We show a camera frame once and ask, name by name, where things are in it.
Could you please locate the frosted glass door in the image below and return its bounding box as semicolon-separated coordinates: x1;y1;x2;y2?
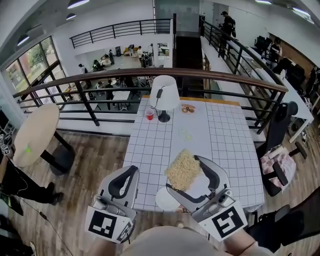
154;0;201;33

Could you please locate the black metal railing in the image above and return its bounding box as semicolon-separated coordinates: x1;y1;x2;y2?
69;13;177;68

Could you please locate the black floor cable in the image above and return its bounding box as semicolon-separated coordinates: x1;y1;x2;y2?
14;194;75;256

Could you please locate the person's white t-shirt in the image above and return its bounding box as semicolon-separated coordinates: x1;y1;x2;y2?
119;225;276;256

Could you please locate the dark staircase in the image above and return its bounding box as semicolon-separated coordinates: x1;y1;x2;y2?
174;34;205;70

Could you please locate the white plate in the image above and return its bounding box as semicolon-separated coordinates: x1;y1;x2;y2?
155;186;181;211

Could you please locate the large window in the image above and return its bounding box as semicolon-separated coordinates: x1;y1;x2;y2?
4;35;70;101

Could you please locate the white table lamp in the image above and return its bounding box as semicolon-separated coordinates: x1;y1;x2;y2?
148;75;181;124

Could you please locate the pink checked blanket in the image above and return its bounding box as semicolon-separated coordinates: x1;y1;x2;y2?
259;146;298;188

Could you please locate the round wooden table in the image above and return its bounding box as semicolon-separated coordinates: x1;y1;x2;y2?
12;103;76;176

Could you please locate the yellow-brown sponge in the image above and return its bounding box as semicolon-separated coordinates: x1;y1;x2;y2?
163;148;204;193

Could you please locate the person's right forearm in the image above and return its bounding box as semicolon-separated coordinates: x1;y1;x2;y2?
221;228;260;253

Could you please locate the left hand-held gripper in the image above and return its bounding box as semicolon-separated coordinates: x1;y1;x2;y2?
84;164;141;244

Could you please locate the black walkway railing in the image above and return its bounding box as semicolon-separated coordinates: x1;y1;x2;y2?
199;14;288;91

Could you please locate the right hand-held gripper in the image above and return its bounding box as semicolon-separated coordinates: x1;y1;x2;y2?
165;154;249;243

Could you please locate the white grid tablecloth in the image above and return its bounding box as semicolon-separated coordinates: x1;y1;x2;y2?
122;97;266;214

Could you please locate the white desk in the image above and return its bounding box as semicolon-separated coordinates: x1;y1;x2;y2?
279;71;315;144

